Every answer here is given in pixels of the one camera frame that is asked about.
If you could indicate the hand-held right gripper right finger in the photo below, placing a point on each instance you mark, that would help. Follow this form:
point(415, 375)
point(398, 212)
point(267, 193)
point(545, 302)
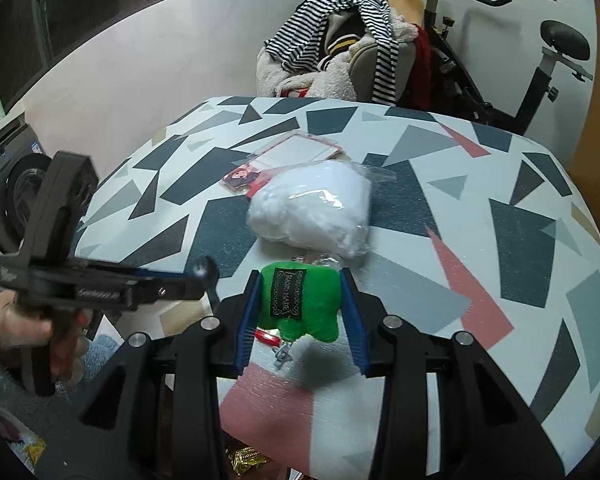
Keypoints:
point(355, 325)

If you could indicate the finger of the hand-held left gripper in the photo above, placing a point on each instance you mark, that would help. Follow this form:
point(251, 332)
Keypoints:
point(205, 267)
point(160, 287)

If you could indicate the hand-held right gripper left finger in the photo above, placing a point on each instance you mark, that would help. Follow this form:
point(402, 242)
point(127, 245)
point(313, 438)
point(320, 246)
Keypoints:
point(247, 320)

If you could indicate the gold foil packet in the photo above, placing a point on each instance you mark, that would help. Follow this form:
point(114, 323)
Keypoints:
point(247, 460)

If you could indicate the person's left hand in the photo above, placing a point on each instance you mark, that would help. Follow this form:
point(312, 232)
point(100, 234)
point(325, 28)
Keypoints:
point(10, 327)

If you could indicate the washing machine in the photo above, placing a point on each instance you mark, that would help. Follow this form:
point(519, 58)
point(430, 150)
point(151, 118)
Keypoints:
point(10, 160)

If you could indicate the red photo card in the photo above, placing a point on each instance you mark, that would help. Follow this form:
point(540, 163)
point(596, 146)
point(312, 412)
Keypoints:
point(240, 180)

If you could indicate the white cotton bag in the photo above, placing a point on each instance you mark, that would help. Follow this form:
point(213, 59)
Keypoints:
point(310, 210)

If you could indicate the clear card holder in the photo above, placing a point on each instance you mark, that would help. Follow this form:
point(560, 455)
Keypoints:
point(300, 152)

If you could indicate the red white patterned cloth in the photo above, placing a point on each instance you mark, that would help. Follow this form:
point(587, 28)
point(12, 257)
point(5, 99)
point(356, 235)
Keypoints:
point(295, 91)

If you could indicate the white fleece garment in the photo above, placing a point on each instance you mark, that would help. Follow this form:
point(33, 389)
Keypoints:
point(275, 75)

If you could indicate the pink printed pants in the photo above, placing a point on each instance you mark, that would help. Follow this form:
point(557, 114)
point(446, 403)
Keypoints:
point(27, 447)

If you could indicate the striped shirt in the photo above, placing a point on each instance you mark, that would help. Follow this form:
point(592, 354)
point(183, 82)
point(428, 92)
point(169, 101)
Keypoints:
point(305, 30)

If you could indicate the red garment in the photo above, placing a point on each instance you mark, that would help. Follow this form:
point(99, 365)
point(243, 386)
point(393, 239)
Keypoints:
point(422, 70)

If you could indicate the black jacket with yellow stripes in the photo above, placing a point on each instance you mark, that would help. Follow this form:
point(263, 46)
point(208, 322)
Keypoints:
point(340, 30)

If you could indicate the black exercise bike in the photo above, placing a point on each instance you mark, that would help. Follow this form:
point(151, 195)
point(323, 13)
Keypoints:
point(535, 95)

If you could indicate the wooden chair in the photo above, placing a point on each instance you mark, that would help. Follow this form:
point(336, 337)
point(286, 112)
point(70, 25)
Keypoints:
point(405, 7)

